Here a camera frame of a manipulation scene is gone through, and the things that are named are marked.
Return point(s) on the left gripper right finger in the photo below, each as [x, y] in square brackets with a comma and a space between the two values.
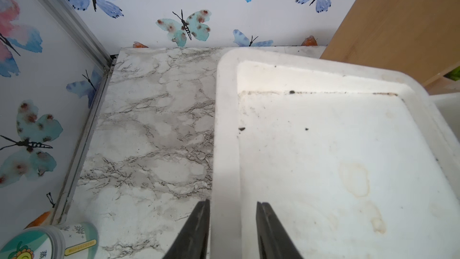
[273, 240]

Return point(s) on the wooden shelf stand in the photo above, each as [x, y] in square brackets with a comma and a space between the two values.
[420, 38]

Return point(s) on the clear jar sunflower lid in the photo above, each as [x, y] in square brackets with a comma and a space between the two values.
[68, 241]

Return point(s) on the white drawer cabinet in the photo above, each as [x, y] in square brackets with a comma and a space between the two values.
[357, 162]

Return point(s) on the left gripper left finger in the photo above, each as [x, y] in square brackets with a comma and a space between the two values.
[191, 242]

